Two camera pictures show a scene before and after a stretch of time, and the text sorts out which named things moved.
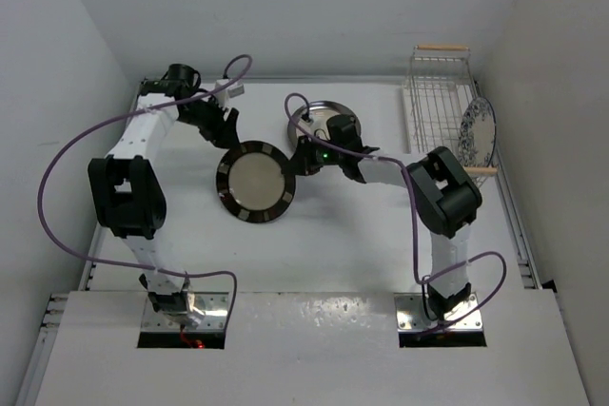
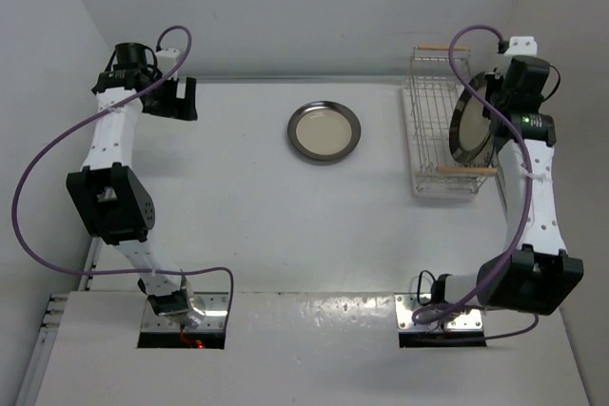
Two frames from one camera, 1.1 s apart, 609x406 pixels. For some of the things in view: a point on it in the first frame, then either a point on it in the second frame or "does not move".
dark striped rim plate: [251, 185] to [471, 138]
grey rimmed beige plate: [320, 112] does not move
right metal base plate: [408, 315] does not move
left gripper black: [221, 132] to [178, 107]
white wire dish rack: [441, 88] does not move
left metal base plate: [215, 306] does not move
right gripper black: [304, 162] to [493, 81]
